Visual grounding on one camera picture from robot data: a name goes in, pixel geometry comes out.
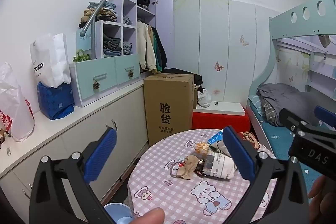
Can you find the tall cardboard box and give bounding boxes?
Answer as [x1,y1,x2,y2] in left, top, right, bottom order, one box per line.
[143,73,198,147]

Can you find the white wardrobe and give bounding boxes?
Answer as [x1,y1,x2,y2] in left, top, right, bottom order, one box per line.
[172,0,273,110]

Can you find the small cardboard bits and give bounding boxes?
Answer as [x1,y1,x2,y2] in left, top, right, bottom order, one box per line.
[0,127,11,156]

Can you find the black clothes heap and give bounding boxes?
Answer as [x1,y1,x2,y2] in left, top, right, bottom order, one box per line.
[161,68,204,93]

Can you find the long white low cabinet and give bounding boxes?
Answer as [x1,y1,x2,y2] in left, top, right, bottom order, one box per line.
[0,77,150,214]

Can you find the newspaper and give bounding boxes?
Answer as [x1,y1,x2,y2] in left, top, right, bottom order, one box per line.
[204,140,237,180]

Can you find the brown snack packet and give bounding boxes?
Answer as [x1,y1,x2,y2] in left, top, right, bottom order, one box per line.
[238,132,261,150]

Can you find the blue patterned bag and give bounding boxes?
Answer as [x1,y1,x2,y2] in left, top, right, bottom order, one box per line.
[37,81,75,120]

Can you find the folded dark clothes stack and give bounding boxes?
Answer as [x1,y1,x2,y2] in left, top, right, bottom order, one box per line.
[103,34,123,58]

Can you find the brown stocking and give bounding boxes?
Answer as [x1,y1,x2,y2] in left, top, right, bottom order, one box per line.
[170,155,200,181]

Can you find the blue white toothpaste tube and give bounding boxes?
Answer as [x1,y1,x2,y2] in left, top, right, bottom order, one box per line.
[207,132,227,151]

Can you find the round table pink tablecloth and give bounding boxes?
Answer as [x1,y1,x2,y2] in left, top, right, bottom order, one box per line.
[127,129,279,224]

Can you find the pile of folded clothes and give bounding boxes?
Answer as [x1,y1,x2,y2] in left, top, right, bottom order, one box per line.
[80,1,117,24]

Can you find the white plastic bag red print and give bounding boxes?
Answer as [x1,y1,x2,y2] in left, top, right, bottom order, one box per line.
[0,62,35,142]

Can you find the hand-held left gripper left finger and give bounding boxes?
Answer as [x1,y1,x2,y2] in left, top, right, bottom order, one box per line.
[29,127,117,224]

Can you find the purple cabinet door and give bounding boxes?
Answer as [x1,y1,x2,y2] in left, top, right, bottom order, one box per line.
[156,0,174,73]

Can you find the cream hanging jacket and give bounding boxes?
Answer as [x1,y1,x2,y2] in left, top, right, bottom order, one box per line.
[136,21,157,71]

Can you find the dark snack wrapper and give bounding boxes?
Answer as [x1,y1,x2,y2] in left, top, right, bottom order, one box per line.
[194,158,211,178]

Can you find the teal drawer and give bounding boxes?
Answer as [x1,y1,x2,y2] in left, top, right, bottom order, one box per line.
[115,53,141,86]
[70,57,118,108]

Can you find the dark hanging jackets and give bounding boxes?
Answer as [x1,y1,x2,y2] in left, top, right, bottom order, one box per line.
[150,26,167,72]

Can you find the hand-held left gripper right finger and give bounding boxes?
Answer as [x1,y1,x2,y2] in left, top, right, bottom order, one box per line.
[223,126,310,224]

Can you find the red box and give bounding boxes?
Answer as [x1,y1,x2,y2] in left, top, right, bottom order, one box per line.
[192,107,251,133]

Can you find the grey blanket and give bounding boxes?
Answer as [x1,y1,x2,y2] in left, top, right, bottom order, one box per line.
[257,83,320,126]

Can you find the white board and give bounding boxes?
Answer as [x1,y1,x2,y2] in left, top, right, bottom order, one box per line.
[193,101,246,116]

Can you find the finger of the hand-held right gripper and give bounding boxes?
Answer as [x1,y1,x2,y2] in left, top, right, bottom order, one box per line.
[314,105,336,131]
[279,108,336,139]

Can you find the white paper bag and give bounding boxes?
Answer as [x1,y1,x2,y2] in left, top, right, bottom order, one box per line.
[30,33,72,88]

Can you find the teal bunk bed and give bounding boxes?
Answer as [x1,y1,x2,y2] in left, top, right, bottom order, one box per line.
[247,0,336,188]

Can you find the person's right hand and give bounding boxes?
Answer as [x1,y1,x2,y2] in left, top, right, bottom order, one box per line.
[308,175,336,212]

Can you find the brown cloth item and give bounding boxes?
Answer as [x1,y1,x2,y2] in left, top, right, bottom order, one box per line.
[318,34,331,48]

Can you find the purple stair shelf unit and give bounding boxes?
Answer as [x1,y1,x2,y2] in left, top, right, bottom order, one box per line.
[76,0,158,60]

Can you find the light blue bin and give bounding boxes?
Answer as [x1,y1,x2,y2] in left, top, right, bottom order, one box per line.
[103,202,135,224]

